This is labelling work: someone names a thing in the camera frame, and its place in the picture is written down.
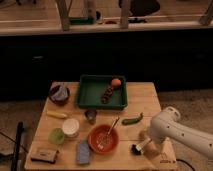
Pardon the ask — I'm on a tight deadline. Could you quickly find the yellow banana toy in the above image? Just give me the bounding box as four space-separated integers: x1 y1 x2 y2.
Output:
47 111 67 119

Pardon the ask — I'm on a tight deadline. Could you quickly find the orange bowl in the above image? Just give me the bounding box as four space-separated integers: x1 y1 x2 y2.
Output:
87 124 119 155

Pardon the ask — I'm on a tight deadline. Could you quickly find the white handled black brush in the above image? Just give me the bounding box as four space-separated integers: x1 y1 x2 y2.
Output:
131 138 151 155

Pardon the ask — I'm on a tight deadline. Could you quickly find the dark brown bowl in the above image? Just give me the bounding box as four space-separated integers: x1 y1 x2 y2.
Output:
48 85 70 106

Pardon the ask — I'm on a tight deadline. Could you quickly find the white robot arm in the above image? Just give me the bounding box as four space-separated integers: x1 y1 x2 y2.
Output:
148 106 213 160

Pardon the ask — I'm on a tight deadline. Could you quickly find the green cucumber toy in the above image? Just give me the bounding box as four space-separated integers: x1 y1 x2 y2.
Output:
121 113 143 126

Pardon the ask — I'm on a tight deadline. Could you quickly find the wooden block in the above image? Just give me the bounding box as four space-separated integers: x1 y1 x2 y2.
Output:
30 147 59 164

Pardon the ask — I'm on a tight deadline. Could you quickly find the black floor cable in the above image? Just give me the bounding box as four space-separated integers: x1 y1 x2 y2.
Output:
175 158 198 171

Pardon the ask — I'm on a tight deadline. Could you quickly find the white cup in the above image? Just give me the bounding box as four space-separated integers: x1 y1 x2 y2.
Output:
62 118 79 138

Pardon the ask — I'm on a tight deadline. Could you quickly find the orange fruit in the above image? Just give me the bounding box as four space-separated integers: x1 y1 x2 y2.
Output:
111 78 121 88

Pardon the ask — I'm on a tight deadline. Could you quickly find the green plastic tray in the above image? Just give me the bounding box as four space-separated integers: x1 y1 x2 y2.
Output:
75 75 128 110

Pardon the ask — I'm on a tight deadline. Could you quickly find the black pole stand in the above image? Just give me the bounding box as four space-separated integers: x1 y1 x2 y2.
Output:
11 122 24 171

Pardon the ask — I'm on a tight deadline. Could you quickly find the brown pine cone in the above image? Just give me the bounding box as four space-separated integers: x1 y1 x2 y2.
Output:
101 86 113 104

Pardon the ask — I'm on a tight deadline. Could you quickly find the light green cup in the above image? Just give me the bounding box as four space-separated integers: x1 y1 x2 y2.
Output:
48 128 65 145

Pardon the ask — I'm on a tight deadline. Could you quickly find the grey cloth in bowl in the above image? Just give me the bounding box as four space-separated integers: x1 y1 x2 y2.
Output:
52 86 68 101

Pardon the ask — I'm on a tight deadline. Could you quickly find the blue grey sponge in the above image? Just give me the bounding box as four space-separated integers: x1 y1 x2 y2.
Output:
76 140 90 165

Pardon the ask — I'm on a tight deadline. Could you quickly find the small metal cup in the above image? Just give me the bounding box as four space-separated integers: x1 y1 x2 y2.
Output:
85 109 97 124

